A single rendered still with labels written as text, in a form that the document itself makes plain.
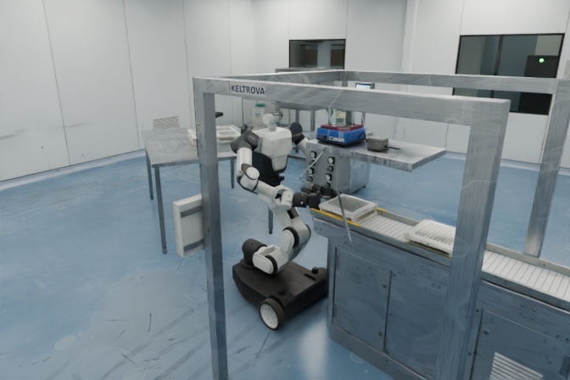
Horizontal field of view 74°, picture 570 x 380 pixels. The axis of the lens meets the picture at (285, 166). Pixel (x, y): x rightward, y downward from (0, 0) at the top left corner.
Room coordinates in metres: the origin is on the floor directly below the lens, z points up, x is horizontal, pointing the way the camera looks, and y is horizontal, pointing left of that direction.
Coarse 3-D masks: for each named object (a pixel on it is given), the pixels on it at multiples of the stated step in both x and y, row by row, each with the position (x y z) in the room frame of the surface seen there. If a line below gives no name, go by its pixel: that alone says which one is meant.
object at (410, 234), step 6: (420, 222) 1.80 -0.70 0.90; (426, 222) 1.80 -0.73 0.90; (432, 222) 1.80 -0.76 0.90; (438, 222) 1.80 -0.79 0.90; (414, 228) 1.73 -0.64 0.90; (408, 234) 1.66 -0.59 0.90; (414, 234) 1.66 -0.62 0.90; (414, 240) 1.63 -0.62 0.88; (420, 240) 1.61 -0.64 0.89; (426, 240) 1.60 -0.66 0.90; (432, 240) 1.60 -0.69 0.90; (444, 240) 1.60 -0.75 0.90; (432, 246) 1.57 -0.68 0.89; (438, 246) 1.55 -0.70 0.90; (444, 246) 1.55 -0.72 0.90; (450, 246) 1.55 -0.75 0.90; (450, 252) 1.51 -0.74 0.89
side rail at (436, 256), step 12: (324, 216) 1.98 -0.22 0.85; (360, 228) 1.81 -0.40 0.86; (384, 240) 1.72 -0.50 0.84; (396, 240) 1.67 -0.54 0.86; (420, 252) 1.59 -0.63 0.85; (432, 252) 1.55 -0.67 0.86; (492, 276) 1.38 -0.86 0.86; (516, 288) 1.31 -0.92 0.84; (528, 288) 1.29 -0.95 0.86; (552, 300) 1.23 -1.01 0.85; (564, 300) 1.21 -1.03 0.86
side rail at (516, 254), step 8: (392, 216) 1.99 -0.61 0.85; (400, 216) 1.95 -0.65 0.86; (416, 224) 1.89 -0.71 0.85; (488, 248) 1.64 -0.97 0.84; (496, 248) 1.61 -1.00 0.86; (504, 248) 1.60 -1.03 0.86; (512, 256) 1.56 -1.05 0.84; (520, 256) 1.54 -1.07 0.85; (528, 256) 1.52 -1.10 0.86; (536, 264) 1.50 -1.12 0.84; (544, 264) 1.48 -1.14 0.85; (552, 264) 1.46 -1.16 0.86; (560, 272) 1.44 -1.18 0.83; (568, 272) 1.42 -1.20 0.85
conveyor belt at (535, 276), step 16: (368, 224) 1.92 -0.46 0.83; (384, 224) 1.92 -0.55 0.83; (400, 224) 1.93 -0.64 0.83; (496, 256) 1.58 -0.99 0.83; (496, 272) 1.45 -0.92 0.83; (512, 272) 1.45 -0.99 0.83; (528, 272) 1.45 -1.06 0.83; (544, 272) 1.45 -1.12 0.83; (544, 288) 1.33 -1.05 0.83; (560, 288) 1.33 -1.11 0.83
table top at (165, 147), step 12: (144, 132) 4.27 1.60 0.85; (156, 132) 4.27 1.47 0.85; (168, 132) 4.27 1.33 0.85; (180, 132) 4.28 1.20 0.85; (156, 144) 3.69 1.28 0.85; (168, 144) 3.69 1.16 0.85; (180, 144) 3.70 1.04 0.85; (192, 144) 3.70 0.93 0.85; (156, 156) 3.25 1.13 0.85; (168, 156) 3.25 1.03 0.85; (180, 156) 3.25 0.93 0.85; (192, 156) 3.25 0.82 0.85; (228, 156) 3.26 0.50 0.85
